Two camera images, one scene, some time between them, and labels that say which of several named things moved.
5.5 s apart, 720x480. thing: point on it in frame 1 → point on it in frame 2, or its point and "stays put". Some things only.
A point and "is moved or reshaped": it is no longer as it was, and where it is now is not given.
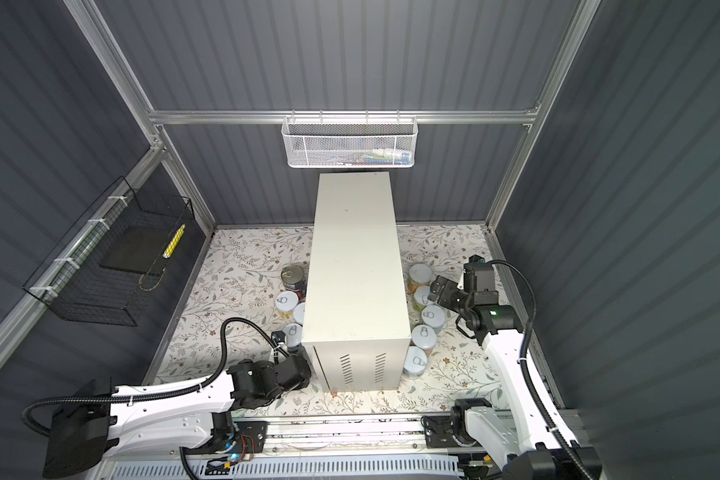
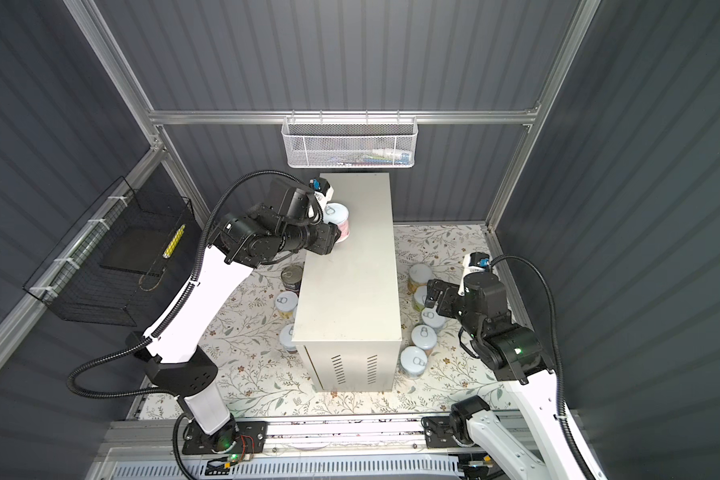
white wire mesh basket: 350,145 stays put
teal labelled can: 416,361 stays put
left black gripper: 266,368 → 325,234
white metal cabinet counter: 355,321 stays put
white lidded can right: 433,316 stays put
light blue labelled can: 294,334 is moved or reshaped
